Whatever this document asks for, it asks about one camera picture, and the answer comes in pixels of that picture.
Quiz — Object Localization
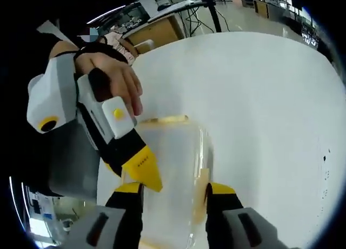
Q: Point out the clear plastic container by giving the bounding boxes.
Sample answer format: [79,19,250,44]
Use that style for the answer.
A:
[118,115,217,249]

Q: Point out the black tripod stand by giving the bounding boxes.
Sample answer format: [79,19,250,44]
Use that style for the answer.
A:
[199,0,223,34]

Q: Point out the person's left hand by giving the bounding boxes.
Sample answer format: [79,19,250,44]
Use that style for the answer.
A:
[74,53,143,116]

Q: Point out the wooden desk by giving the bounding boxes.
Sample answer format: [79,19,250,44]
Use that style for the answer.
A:
[121,14,188,55]

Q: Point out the black cables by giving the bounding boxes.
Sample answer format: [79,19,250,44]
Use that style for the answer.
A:
[183,4,216,36]

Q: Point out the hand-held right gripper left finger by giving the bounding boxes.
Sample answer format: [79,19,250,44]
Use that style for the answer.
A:
[62,181,144,249]

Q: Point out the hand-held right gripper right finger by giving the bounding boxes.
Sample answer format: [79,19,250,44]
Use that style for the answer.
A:
[205,182,294,249]

